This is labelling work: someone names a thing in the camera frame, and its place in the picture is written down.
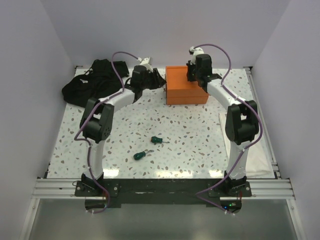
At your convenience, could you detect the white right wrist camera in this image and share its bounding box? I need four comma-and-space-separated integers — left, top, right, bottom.
189, 46, 204, 65

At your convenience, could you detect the stubby green screwdriver lower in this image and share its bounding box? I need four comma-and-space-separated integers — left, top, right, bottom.
133, 150, 154, 161

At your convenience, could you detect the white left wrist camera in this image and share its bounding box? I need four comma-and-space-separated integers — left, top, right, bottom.
138, 56, 153, 72

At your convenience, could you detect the black crumpled cloth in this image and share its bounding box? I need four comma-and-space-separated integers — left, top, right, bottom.
61, 59, 129, 108

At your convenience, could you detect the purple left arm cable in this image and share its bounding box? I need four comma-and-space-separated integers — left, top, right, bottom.
73, 51, 142, 214

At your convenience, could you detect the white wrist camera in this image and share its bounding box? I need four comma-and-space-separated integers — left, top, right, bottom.
189, 46, 204, 65
138, 56, 153, 72

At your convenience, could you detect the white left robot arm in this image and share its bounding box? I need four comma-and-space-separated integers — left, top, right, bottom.
79, 65, 166, 196

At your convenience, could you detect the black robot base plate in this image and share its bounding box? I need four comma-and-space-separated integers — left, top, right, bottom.
73, 175, 252, 213

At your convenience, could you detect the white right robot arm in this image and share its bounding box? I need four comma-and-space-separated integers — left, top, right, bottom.
186, 50, 260, 197

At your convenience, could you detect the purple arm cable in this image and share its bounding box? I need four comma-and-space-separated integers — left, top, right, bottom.
73, 51, 142, 214
195, 43, 263, 216

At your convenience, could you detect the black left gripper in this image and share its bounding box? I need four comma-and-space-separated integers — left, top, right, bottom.
141, 68, 167, 91

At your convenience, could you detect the orange drawer cabinet box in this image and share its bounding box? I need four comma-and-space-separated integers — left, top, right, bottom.
165, 66, 209, 105

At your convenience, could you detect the stubby green screwdriver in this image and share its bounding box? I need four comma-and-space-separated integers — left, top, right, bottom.
133, 150, 154, 161
151, 136, 169, 144

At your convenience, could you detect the stubby green screwdriver centre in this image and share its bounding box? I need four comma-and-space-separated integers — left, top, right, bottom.
151, 136, 169, 144

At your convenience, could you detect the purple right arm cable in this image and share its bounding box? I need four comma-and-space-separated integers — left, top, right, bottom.
195, 43, 263, 216

